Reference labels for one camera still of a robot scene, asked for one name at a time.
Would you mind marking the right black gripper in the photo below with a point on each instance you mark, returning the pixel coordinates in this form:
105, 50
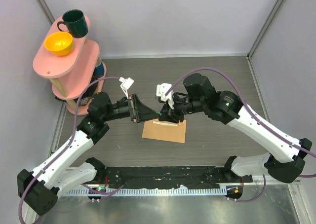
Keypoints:
168, 115

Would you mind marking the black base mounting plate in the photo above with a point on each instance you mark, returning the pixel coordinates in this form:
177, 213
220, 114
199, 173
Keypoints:
168, 177

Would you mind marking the beige letter paper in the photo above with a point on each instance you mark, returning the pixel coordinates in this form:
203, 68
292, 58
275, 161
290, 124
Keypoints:
165, 123

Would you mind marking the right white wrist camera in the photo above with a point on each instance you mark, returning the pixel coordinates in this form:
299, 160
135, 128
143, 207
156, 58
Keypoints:
165, 94

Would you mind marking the orange paper envelope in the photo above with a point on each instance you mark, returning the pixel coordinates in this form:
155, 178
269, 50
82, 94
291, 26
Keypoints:
176, 134

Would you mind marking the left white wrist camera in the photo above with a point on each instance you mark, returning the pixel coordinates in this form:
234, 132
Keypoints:
126, 83

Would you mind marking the blue cup on shelf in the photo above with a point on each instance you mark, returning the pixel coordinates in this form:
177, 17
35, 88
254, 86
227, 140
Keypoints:
99, 69

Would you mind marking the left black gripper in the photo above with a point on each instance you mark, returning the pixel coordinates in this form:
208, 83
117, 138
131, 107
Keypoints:
138, 112

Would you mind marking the dark green mug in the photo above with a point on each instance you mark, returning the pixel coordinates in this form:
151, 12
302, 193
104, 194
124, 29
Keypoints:
75, 22

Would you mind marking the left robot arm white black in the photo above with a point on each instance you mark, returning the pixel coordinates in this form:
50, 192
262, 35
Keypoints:
41, 187

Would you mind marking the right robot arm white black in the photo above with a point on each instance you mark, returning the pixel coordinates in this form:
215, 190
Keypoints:
284, 160

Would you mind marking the yellow bowl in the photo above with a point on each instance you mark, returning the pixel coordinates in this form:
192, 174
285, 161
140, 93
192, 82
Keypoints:
59, 43

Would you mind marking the pink tiered wooden shelf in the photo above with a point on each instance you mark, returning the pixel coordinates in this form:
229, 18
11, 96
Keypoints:
70, 74

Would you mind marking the white slotted cable duct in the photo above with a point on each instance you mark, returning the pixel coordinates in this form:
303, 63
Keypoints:
181, 191

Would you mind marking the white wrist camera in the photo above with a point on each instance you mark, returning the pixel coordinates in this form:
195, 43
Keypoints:
165, 94
126, 83

